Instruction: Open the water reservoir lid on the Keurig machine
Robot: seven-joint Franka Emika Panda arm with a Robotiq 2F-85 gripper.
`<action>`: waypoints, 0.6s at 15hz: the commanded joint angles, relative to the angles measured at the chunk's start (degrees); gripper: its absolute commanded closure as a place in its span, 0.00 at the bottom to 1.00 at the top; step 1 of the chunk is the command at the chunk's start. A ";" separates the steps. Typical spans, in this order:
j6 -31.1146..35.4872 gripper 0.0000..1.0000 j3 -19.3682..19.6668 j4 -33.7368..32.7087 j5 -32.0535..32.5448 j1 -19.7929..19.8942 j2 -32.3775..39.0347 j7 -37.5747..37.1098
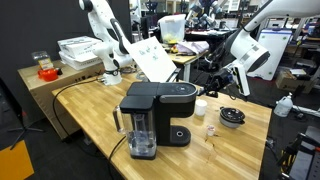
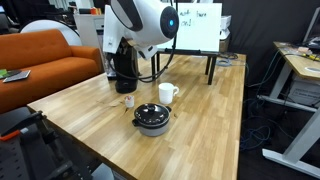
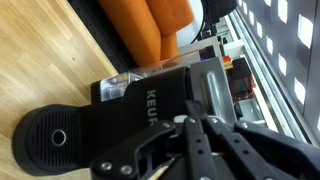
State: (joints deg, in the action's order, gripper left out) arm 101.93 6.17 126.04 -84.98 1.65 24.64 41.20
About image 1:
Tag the red plastic object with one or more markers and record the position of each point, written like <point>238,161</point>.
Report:
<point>48,75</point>

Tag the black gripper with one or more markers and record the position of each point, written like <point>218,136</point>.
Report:
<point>224,80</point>

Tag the clear plastic container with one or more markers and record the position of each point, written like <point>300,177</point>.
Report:
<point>42,60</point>

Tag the clear water reservoir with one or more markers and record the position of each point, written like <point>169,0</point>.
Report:
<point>140,136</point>

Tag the wooden side table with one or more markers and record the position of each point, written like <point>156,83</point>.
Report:
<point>183,60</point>

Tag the clear plastic storage bin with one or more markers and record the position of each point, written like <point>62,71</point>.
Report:
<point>172,30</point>

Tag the black cart with grey top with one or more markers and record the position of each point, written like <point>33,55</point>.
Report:
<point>305,163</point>

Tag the white board with markings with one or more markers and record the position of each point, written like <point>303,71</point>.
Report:
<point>151,58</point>

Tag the black tripod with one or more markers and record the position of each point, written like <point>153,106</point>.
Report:
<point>23,128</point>

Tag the white paper cup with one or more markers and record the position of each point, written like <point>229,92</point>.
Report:
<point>201,107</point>

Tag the white flat box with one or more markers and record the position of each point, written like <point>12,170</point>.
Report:
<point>78,45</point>
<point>78,61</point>

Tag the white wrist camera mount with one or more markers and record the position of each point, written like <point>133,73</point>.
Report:
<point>241,78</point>

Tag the white panel with blue trim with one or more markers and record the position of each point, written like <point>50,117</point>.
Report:
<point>275,53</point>

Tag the black Keurig coffee machine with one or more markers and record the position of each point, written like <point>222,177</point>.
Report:
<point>175,106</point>

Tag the cardboard cabinet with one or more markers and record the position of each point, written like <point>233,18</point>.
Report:
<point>40,90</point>

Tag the pink white cloth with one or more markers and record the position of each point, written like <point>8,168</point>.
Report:
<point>191,47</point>

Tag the white plastic jug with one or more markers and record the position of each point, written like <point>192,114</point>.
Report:
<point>283,106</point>

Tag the black reservoir lid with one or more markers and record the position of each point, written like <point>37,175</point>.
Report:
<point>136,104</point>

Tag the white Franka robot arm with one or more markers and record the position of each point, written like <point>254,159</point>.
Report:
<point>106,40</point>
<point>248,46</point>

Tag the brown cardboard box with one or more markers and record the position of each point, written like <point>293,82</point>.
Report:
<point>291,81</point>

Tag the white coffee pod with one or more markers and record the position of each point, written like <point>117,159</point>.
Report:
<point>210,130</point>

